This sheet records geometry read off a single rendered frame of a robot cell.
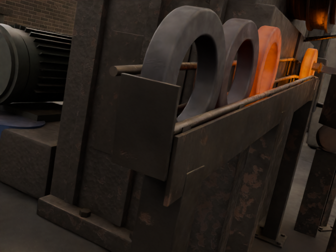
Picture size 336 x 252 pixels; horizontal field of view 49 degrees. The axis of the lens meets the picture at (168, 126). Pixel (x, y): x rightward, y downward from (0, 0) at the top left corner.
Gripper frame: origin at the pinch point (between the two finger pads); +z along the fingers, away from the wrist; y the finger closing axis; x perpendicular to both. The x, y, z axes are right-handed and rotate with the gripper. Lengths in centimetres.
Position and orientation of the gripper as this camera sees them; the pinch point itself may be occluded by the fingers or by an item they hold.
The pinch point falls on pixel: (310, 65)
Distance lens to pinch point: 154.7
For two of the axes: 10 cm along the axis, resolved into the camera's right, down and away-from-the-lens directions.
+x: 2.6, -9.4, -2.2
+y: 4.6, -0.8, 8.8
